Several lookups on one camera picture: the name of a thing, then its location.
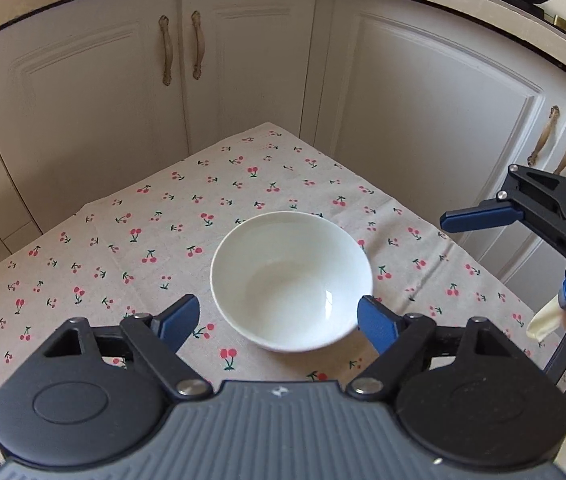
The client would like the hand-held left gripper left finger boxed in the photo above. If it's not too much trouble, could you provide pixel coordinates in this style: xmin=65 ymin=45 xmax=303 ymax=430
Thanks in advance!
xmin=38 ymin=294 xmax=214 ymax=402

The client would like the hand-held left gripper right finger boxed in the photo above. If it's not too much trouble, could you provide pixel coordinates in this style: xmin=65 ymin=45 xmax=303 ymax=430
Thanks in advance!
xmin=345 ymin=295 xmax=531 ymax=403

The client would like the plain white bowl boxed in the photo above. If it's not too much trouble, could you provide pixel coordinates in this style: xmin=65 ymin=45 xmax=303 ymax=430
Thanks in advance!
xmin=209 ymin=211 xmax=375 ymax=353

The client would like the person's right hand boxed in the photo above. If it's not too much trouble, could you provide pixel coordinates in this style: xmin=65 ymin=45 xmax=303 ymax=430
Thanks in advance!
xmin=527 ymin=300 xmax=566 ymax=343

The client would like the cherry print tablecloth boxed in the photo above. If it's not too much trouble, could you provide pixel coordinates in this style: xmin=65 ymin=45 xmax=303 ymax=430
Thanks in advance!
xmin=0 ymin=121 xmax=564 ymax=480

